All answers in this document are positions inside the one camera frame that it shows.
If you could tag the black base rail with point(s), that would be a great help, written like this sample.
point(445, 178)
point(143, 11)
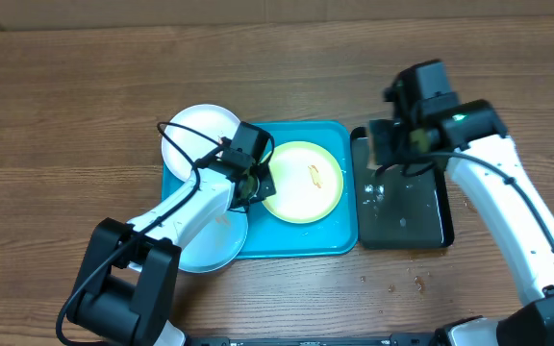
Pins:
point(398, 339)

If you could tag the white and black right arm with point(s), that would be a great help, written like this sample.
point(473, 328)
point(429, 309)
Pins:
point(472, 146)

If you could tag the teal plastic tray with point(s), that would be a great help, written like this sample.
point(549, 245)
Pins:
point(335, 234)

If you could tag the black water tray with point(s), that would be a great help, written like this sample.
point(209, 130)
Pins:
point(395, 212)

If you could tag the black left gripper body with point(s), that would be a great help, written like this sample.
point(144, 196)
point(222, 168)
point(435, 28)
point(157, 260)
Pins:
point(263, 185)

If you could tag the white plate with red stain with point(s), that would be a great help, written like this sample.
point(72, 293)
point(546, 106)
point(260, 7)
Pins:
point(210, 120)

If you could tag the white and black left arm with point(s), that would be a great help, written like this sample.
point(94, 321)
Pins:
point(125, 285)

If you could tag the light blue plate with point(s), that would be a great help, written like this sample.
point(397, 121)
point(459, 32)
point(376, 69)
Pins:
point(216, 245)

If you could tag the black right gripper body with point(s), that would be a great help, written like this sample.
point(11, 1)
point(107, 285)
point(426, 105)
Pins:
point(402, 147)

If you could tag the yellow-green plate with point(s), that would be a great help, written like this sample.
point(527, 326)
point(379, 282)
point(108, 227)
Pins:
point(308, 181)

